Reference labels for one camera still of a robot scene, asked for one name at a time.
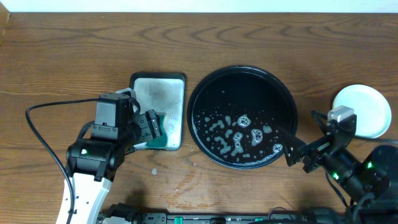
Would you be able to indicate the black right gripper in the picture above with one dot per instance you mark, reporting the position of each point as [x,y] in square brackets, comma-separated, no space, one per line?
[313,154]

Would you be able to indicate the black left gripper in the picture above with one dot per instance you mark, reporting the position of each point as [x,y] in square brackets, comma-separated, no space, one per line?
[148,127]

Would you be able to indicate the green sponge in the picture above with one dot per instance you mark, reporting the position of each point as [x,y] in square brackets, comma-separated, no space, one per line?
[161,142]

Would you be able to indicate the mint green plate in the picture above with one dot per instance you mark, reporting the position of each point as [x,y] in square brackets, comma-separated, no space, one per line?
[373,111]

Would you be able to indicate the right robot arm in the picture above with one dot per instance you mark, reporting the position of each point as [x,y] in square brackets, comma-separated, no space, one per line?
[371,184]

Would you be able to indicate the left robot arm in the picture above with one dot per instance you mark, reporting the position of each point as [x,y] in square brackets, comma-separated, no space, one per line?
[92,163]

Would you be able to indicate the black rectangular soapy tray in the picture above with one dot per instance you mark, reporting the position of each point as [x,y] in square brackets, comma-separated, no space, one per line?
[163,93]

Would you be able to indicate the round black tray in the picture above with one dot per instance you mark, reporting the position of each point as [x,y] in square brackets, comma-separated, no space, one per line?
[234,116]

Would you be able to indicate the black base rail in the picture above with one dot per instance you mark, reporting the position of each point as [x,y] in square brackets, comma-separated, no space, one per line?
[163,218]

